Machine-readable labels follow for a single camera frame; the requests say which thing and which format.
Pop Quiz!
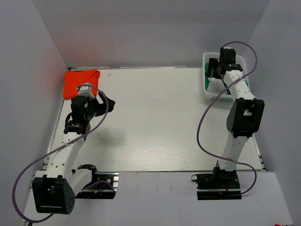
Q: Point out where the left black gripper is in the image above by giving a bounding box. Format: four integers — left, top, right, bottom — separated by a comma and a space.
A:
85, 92, 115, 121

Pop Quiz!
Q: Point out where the green t shirt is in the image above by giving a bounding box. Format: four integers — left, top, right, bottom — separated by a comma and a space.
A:
204, 63, 227, 94

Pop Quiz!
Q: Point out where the white t shirt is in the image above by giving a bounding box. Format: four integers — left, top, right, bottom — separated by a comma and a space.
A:
207, 78, 226, 94

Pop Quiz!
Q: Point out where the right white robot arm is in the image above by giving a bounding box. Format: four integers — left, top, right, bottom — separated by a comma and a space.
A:
206, 47, 265, 188

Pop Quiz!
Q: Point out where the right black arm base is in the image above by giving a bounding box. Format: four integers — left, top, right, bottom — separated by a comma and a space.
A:
191, 173, 242, 201

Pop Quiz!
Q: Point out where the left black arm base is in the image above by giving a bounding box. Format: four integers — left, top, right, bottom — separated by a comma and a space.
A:
76, 172, 119, 200

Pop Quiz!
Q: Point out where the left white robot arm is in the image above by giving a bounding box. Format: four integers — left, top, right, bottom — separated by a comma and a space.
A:
32, 95, 115, 214

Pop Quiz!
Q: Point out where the white plastic basket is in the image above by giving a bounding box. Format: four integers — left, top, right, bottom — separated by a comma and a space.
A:
202, 52, 250, 102

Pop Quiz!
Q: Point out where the folded orange t shirt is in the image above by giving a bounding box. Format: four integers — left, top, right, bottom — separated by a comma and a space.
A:
63, 69, 101, 99

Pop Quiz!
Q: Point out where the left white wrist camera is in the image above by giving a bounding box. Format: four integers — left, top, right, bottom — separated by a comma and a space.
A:
76, 82, 95, 98

